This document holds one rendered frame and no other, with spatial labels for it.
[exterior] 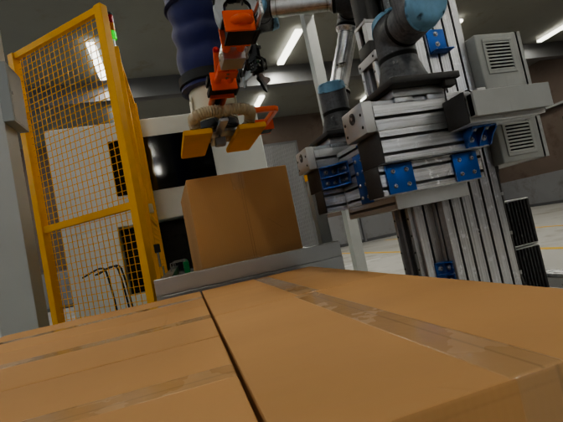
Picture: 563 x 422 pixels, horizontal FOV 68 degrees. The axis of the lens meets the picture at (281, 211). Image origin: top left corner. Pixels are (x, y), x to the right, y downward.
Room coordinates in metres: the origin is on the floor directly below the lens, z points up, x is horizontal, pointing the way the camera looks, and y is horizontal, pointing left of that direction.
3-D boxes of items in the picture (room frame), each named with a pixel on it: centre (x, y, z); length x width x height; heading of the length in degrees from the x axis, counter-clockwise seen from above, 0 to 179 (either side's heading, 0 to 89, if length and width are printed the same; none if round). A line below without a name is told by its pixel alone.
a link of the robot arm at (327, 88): (1.73, -0.31, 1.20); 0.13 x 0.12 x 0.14; 170
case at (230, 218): (1.88, 0.22, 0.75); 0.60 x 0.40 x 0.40; 16
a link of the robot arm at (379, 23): (1.24, -0.45, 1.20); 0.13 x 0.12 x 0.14; 13
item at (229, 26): (0.99, 0.02, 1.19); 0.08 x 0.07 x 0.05; 16
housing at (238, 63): (1.12, 0.05, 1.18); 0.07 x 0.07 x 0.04; 16
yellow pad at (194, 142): (1.54, 0.27, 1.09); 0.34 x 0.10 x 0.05; 16
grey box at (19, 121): (2.04, 1.21, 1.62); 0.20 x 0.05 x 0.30; 14
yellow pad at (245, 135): (1.59, 0.08, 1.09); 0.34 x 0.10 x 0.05; 16
